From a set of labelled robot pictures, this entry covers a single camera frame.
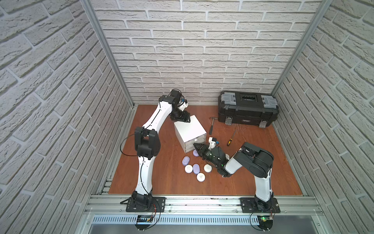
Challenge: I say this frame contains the white drawer cabinet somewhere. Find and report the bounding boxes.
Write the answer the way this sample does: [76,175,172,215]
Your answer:
[174,115,206,153]

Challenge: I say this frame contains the white round earphone case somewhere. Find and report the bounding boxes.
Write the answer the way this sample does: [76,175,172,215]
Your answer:
[197,173,206,182]
[185,165,193,174]
[204,164,212,173]

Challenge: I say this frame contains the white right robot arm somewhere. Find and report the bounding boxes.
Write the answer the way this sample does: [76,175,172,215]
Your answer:
[193,142,274,205]

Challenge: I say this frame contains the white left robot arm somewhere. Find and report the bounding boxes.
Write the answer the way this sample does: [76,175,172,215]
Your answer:
[134,89,191,196]

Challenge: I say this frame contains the yellow black screwdriver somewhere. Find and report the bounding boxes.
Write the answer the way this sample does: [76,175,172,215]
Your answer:
[227,129,237,146]

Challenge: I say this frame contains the steel claw hammer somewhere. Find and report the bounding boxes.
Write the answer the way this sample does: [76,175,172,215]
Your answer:
[209,117,218,135]

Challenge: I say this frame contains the black plastic toolbox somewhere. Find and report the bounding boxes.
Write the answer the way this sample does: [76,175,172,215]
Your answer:
[218,91,279,128]

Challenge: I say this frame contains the right controller board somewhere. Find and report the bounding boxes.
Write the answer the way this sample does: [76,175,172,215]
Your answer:
[258,216,273,232]

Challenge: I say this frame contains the controller board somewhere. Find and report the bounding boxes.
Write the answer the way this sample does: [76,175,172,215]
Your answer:
[258,216,273,232]
[135,214,155,231]

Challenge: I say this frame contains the left controller board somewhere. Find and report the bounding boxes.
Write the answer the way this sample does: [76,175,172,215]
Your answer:
[135,214,155,231]

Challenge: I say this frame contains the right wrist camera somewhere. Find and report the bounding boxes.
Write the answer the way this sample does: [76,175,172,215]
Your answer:
[208,137,218,149]

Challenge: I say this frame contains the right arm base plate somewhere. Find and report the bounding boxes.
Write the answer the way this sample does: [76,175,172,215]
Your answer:
[239,197,281,214]

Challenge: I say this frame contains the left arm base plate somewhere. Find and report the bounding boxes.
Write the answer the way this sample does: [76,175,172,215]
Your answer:
[120,197,166,213]

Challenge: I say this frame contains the aluminium frame rail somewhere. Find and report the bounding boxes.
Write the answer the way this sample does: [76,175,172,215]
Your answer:
[84,194,324,216]

